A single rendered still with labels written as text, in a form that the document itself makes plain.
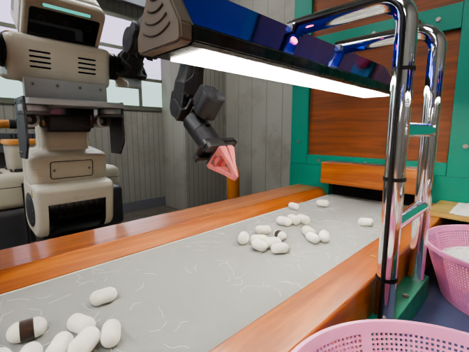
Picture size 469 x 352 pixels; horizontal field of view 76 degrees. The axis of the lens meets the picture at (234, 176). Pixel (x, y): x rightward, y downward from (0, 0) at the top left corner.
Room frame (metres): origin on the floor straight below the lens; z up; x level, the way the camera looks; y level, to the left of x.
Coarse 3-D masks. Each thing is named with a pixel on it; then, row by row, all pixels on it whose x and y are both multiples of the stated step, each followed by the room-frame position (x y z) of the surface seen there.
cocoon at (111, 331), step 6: (108, 324) 0.29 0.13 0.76; (114, 324) 0.29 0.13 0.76; (120, 324) 0.30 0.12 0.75; (102, 330) 0.28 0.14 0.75; (108, 330) 0.28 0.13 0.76; (114, 330) 0.28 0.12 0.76; (120, 330) 0.29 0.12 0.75; (102, 336) 0.28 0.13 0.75; (108, 336) 0.27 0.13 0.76; (114, 336) 0.28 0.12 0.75; (120, 336) 0.28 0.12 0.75; (102, 342) 0.27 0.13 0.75; (108, 342) 0.27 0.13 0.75; (114, 342) 0.27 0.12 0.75
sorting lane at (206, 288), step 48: (192, 240) 0.58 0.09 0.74; (288, 240) 0.58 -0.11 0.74; (336, 240) 0.58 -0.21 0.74; (48, 288) 0.39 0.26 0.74; (96, 288) 0.39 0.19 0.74; (144, 288) 0.39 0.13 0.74; (192, 288) 0.39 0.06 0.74; (240, 288) 0.39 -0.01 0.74; (288, 288) 0.39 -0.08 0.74; (0, 336) 0.30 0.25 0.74; (48, 336) 0.30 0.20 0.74; (144, 336) 0.30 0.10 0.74; (192, 336) 0.30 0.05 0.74
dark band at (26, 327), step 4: (24, 320) 0.29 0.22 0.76; (28, 320) 0.29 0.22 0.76; (32, 320) 0.29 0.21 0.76; (20, 324) 0.29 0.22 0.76; (24, 324) 0.29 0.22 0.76; (28, 324) 0.29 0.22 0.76; (32, 324) 0.29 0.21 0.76; (20, 328) 0.28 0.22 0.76; (24, 328) 0.28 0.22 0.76; (28, 328) 0.29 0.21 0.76; (32, 328) 0.29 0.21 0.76; (20, 332) 0.28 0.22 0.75; (24, 332) 0.28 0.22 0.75; (28, 332) 0.28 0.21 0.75; (32, 332) 0.29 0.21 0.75; (20, 336) 0.28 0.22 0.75; (24, 336) 0.28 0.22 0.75; (28, 336) 0.28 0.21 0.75; (32, 336) 0.29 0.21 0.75; (20, 340) 0.28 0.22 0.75; (24, 340) 0.28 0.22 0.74
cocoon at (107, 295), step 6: (108, 288) 0.36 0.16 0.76; (114, 288) 0.37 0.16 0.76; (96, 294) 0.35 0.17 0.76; (102, 294) 0.35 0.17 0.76; (108, 294) 0.36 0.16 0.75; (114, 294) 0.36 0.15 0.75; (90, 300) 0.35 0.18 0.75; (96, 300) 0.35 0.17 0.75; (102, 300) 0.35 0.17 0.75; (108, 300) 0.35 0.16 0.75
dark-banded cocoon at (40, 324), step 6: (36, 318) 0.30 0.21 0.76; (42, 318) 0.30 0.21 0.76; (18, 324) 0.29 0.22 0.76; (36, 324) 0.29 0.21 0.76; (42, 324) 0.29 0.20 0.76; (12, 330) 0.28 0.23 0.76; (18, 330) 0.28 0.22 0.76; (36, 330) 0.29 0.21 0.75; (42, 330) 0.29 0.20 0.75; (6, 336) 0.28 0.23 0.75; (12, 336) 0.28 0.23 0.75; (18, 336) 0.28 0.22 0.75; (36, 336) 0.29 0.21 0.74; (12, 342) 0.28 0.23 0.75; (18, 342) 0.28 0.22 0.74
